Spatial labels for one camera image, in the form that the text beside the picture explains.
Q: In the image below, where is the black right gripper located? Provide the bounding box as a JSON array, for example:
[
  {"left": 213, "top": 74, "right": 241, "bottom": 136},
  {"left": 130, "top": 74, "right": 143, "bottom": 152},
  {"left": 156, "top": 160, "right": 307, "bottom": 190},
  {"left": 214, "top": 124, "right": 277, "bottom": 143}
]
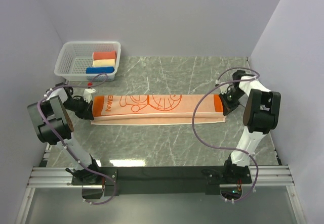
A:
[{"left": 219, "top": 88, "right": 246, "bottom": 116}]

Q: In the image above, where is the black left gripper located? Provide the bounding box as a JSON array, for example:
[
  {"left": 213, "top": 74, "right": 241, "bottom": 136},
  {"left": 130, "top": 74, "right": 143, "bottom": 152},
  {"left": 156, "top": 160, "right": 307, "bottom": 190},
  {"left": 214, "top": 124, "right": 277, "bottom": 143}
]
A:
[{"left": 63, "top": 96, "right": 94, "bottom": 120}]

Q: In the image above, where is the orange cartoon towel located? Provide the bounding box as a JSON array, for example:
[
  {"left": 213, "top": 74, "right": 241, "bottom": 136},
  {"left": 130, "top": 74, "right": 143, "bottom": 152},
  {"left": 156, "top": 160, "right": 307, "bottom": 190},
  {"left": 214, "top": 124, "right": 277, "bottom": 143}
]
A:
[{"left": 90, "top": 94, "right": 227, "bottom": 126}]

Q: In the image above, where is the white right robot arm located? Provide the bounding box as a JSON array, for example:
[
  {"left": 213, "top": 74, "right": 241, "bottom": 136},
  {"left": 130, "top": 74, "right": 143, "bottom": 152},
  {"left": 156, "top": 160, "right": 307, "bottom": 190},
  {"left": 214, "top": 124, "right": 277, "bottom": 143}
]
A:
[{"left": 219, "top": 70, "right": 281, "bottom": 183}]

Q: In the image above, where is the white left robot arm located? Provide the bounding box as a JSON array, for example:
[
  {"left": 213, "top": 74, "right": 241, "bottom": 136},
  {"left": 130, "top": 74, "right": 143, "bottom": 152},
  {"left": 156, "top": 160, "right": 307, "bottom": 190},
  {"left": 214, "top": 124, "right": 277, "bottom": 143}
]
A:
[{"left": 27, "top": 83, "right": 102, "bottom": 185}]

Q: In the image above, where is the blue rolled towel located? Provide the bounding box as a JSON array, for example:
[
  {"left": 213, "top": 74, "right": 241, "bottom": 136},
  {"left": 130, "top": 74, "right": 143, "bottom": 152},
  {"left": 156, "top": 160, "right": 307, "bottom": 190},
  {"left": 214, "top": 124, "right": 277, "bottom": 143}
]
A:
[{"left": 86, "top": 66, "right": 115, "bottom": 74}]

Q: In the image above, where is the cream rolled towel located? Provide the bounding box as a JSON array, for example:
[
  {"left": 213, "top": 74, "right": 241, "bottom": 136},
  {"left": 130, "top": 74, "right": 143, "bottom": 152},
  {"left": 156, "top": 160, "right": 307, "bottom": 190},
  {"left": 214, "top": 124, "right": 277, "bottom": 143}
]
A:
[{"left": 93, "top": 59, "right": 116, "bottom": 67}]

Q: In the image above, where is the white plastic basket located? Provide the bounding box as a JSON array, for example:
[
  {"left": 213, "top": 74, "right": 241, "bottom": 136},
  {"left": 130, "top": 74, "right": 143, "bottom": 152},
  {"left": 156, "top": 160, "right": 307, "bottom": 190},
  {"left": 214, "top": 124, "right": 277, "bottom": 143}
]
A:
[{"left": 54, "top": 41, "right": 121, "bottom": 81}]

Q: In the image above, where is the red rolled towel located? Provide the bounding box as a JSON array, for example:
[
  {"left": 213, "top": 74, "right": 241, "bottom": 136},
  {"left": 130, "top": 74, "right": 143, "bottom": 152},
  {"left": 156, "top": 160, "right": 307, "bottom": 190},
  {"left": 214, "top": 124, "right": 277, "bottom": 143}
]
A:
[{"left": 93, "top": 51, "right": 117, "bottom": 60}]

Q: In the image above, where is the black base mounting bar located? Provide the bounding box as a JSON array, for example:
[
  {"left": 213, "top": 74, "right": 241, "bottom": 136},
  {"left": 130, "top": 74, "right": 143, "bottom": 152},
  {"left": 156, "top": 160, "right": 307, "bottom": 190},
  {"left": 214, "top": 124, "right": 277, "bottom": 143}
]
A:
[{"left": 66, "top": 166, "right": 252, "bottom": 199}]

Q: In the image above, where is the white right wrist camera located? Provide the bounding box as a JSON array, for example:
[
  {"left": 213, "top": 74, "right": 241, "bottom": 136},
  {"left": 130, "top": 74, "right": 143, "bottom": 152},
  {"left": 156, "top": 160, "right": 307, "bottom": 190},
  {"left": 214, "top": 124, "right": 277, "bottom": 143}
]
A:
[{"left": 215, "top": 80, "right": 228, "bottom": 95}]

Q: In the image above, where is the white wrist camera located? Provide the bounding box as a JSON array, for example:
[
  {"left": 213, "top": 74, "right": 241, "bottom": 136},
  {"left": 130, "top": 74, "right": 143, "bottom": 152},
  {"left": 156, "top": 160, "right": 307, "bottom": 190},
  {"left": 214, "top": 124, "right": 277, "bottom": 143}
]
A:
[
  {"left": 83, "top": 82, "right": 96, "bottom": 104},
  {"left": 215, "top": 80, "right": 228, "bottom": 95}
]

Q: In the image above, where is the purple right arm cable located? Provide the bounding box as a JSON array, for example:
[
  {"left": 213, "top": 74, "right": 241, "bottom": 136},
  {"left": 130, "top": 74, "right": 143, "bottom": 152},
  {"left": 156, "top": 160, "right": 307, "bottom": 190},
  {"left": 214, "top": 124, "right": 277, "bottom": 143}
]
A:
[{"left": 191, "top": 67, "right": 261, "bottom": 203}]

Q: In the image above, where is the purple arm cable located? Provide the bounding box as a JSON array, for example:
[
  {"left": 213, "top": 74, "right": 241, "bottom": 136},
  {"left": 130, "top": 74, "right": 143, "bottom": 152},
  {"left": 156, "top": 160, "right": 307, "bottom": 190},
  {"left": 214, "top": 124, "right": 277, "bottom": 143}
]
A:
[
  {"left": 37, "top": 73, "right": 118, "bottom": 206},
  {"left": 191, "top": 67, "right": 261, "bottom": 203}
]

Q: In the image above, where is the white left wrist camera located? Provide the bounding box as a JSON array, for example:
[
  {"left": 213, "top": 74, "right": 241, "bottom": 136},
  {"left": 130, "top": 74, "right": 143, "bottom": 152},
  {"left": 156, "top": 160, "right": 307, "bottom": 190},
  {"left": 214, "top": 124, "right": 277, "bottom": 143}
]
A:
[{"left": 83, "top": 82, "right": 96, "bottom": 104}]

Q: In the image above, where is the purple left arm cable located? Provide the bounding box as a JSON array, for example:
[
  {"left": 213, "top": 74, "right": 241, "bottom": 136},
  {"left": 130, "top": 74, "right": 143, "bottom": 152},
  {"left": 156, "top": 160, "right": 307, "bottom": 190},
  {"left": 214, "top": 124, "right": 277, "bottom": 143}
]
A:
[{"left": 37, "top": 73, "right": 118, "bottom": 206}]

